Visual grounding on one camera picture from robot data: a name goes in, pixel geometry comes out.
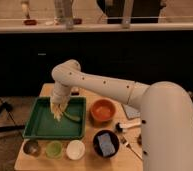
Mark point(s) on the orange bowl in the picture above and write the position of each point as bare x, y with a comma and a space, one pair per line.
102, 110

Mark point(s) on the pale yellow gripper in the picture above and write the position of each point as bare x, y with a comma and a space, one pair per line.
58, 107

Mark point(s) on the yellow banana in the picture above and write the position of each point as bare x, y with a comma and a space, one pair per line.
58, 115

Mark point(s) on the green cucumber piece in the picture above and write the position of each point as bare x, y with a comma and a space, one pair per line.
72, 117

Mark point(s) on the black bowl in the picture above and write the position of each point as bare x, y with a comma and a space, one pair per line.
114, 140

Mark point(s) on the blue sponge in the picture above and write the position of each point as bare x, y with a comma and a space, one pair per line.
106, 144

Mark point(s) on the black tripod legs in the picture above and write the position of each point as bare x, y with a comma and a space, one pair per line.
6, 108

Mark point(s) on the brown grape bunch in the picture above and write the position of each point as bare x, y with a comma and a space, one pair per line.
139, 140

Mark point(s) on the grey blue cloth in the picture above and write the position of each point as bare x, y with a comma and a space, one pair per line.
131, 113

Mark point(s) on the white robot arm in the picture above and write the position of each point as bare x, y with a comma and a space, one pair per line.
166, 113

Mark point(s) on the white railing shelf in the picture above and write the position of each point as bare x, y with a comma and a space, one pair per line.
51, 26

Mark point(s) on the green plastic tray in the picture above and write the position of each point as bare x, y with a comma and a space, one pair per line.
42, 124

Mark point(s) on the green plastic cup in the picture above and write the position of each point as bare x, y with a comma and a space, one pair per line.
53, 149

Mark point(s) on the metal cup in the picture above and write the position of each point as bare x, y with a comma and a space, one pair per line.
31, 147

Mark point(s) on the white cup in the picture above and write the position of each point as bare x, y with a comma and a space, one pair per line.
75, 150

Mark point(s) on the metal fork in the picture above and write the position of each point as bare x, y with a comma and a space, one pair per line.
127, 145

